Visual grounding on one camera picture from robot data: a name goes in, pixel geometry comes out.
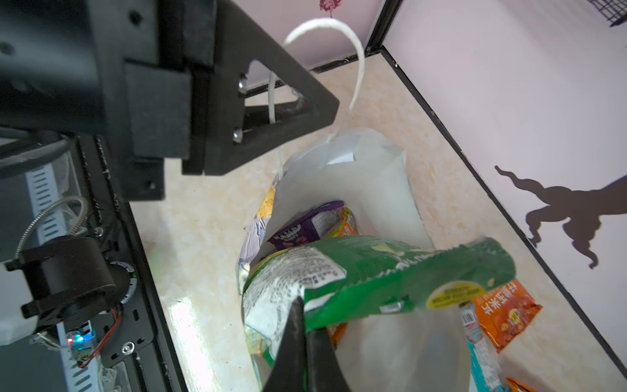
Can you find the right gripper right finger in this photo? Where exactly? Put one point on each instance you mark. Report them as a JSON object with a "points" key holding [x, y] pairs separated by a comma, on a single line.
{"points": [[323, 371]]}

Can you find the patterned paper gift bag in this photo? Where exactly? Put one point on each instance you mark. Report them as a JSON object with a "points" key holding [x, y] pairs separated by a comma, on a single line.
{"points": [[396, 349]]}

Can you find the orange snack packet far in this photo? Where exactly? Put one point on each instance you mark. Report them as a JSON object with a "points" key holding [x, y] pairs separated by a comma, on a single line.
{"points": [[504, 313]]}

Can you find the orange white snack packet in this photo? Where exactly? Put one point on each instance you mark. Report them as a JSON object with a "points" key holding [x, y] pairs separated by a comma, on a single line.
{"points": [[516, 386]]}

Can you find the purple Fox's candy bag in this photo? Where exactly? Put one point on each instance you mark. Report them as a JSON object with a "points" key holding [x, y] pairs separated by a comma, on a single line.
{"points": [[310, 227]]}

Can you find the green white snack bag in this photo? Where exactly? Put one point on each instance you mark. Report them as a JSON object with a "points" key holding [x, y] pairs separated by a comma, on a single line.
{"points": [[352, 277]]}

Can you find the teal snack packet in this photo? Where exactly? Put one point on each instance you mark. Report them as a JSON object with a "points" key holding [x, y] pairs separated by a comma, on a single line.
{"points": [[485, 370]]}

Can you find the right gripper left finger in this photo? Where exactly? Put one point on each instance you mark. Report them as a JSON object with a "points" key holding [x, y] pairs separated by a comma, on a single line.
{"points": [[288, 373]]}

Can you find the black base frame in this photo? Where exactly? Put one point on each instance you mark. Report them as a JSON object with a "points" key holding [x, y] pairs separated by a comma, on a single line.
{"points": [[139, 354]]}

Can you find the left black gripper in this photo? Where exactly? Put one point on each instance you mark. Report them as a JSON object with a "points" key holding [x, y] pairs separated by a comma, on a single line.
{"points": [[120, 70]]}

